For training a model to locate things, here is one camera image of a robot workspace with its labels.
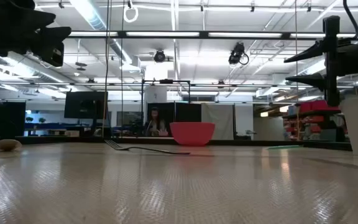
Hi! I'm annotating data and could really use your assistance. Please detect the thin black hanging cable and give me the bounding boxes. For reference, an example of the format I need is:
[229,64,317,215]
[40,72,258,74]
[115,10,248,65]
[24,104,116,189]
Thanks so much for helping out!
[103,0,113,138]

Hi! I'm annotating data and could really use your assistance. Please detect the red plastic bowl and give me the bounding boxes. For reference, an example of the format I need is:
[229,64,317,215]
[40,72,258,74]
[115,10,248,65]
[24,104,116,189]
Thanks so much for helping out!
[169,121,216,147]

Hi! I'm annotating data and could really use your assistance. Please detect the black cabinet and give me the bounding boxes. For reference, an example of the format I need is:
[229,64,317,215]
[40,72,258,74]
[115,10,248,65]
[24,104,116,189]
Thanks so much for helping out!
[0,88,27,147]

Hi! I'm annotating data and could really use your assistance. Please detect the metal fork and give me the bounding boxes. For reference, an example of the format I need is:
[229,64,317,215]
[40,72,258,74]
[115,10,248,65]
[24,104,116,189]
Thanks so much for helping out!
[104,139,191,156]

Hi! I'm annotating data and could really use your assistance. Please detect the beige rounded wooden object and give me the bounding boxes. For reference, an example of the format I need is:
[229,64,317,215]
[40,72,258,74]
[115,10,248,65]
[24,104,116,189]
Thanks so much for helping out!
[0,139,23,152]

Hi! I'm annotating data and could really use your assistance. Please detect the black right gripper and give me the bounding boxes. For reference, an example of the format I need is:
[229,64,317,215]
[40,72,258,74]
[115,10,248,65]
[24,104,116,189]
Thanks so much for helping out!
[283,14,358,107]

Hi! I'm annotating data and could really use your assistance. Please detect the black partition panel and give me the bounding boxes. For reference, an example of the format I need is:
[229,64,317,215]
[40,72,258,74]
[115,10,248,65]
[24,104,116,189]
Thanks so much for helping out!
[147,102,203,138]

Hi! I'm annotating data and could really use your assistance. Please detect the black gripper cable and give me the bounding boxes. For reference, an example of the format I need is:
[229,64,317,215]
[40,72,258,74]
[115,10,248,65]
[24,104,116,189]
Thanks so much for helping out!
[342,0,358,40]

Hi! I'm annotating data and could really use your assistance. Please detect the black camera with cable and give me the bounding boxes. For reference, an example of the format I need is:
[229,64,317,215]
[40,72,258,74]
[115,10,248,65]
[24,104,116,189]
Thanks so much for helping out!
[227,42,250,67]

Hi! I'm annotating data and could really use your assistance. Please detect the white looped cable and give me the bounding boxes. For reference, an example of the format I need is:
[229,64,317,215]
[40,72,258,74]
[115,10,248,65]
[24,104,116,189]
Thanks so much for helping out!
[123,5,139,24]

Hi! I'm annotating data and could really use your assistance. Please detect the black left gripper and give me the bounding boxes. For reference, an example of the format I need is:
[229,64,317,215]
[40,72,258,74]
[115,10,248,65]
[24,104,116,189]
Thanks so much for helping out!
[0,0,73,68]

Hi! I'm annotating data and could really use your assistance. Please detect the flat green object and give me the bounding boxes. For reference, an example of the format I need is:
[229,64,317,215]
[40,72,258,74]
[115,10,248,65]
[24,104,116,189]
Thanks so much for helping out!
[265,144,305,151]

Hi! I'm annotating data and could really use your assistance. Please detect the black overhead camera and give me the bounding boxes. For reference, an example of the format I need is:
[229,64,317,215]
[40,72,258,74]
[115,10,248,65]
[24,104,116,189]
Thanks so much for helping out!
[153,49,167,63]

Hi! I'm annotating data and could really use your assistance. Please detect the thin hanging cord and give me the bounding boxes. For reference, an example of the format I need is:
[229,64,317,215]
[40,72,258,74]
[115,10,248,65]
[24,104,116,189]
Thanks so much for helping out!
[294,0,299,103]

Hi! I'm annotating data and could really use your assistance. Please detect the white curtain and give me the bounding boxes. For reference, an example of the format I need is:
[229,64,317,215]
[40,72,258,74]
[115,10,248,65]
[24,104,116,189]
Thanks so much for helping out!
[201,103,236,141]

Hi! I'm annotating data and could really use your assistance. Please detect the person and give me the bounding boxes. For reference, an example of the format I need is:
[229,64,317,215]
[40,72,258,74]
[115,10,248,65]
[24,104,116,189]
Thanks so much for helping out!
[147,106,169,138]

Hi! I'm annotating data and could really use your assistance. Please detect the shelf with red bins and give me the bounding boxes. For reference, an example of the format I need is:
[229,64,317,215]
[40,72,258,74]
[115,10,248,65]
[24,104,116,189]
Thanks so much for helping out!
[282,100,348,142]

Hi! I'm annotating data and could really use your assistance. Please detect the black monitor screen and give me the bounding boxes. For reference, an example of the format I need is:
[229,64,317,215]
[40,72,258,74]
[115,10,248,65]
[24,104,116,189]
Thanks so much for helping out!
[63,90,109,120]

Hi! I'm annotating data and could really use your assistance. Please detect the black background stand frame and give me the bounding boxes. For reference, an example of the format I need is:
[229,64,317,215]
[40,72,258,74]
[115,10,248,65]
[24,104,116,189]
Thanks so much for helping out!
[140,78,192,138]

